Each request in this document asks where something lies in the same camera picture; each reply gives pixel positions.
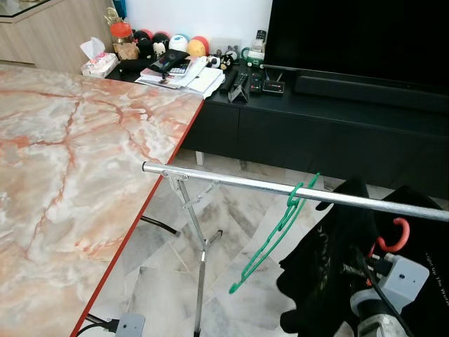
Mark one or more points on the black knit shirt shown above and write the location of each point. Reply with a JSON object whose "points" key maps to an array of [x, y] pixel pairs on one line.
{"points": [[316, 281]]}

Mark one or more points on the red hanger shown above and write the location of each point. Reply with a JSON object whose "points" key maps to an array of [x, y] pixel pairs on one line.
{"points": [[407, 235]]}

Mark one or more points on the black television console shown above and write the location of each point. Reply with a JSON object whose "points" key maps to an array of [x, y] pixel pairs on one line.
{"points": [[316, 140]]}

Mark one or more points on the silver clothes rack stand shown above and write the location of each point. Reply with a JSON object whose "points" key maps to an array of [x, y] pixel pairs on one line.
{"points": [[201, 295]]}

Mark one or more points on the black soundbar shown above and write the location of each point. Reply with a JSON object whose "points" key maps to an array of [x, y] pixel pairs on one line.
{"points": [[365, 91]]}

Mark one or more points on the small black router box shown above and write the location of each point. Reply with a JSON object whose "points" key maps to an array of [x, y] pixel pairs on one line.
{"points": [[273, 88]]}

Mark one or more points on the black remote control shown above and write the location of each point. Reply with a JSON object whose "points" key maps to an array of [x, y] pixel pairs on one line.
{"points": [[240, 86], [229, 81]]}

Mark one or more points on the black flat television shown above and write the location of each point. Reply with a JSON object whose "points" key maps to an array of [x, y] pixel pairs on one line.
{"points": [[351, 35]]}

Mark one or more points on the green mug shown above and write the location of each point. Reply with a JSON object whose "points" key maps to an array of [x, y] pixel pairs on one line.
{"points": [[254, 61]]}

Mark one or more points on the white paper stack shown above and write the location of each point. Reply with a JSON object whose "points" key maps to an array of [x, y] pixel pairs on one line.
{"points": [[203, 81]]}

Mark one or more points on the small black figurine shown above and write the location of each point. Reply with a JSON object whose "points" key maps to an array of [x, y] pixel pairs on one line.
{"points": [[226, 62]]}

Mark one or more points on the orange red round toy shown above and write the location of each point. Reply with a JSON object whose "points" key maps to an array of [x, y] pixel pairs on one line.
{"points": [[198, 48]]}

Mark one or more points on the black pouch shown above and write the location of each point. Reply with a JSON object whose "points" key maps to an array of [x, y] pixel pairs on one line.
{"points": [[168, 60]]}

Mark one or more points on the white blue round toy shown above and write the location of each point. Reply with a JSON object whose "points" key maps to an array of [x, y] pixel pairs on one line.
{"points": [[179, 43]]}

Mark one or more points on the black round plush toy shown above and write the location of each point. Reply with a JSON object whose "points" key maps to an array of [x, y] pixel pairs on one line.
{"points": [[161, 38], [142, 35]]}

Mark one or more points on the white pink tissue box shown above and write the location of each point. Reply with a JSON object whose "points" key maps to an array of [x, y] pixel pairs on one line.
{"points": [[98, 67]]}

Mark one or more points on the glass jar with red lid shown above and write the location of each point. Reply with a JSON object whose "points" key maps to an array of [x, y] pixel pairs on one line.
{"points": [[121, 31]]}

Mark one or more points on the blue gold hanging ornament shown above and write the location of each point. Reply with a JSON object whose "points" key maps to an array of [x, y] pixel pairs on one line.
{"points": [[119, 7]]}

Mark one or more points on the light wooden cabinet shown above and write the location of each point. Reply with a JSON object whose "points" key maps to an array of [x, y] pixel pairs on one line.
{"points": [[49, 35]]}

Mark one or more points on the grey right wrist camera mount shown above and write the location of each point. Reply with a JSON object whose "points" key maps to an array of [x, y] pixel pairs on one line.
{"points": [[407, 281]]}

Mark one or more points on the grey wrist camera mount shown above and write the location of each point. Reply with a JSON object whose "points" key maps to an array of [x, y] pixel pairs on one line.
{"points": [[130, 326], [407, 281]]}

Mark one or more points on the silver clothes rack rail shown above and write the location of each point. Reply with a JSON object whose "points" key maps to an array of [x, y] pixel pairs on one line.
{"points": [[231, 181]]}

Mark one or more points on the black metal table leg frame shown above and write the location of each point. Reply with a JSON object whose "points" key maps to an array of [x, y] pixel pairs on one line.
{"points": [[161, 225]]}

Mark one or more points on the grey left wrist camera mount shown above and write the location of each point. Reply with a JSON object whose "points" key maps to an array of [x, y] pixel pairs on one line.
{"points": [[130, 326]]}

